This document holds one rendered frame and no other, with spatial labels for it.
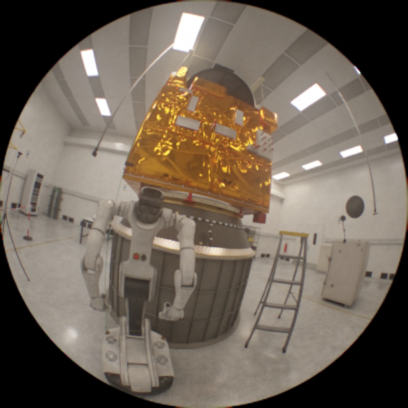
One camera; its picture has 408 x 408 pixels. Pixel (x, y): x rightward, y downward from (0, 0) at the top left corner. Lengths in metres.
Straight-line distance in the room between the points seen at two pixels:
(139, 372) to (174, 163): 1.89
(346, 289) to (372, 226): 4.38
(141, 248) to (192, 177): 1.07
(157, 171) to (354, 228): 7.84
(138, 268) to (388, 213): 7.98
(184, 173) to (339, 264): 3.70
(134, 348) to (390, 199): 8.34
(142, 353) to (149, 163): 1.73
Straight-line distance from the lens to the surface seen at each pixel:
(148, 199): 0.73
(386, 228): 7.73
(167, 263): 1.37
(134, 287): 0.87
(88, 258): 0.71
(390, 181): 8.16
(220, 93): 2.55
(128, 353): 1.20
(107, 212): 0.76
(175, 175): 1.60
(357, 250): 3.77
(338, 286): 3.95
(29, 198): 7.86
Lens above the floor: 1.41
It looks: 9 degrees up
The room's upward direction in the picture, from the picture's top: 10 degrees clockwise
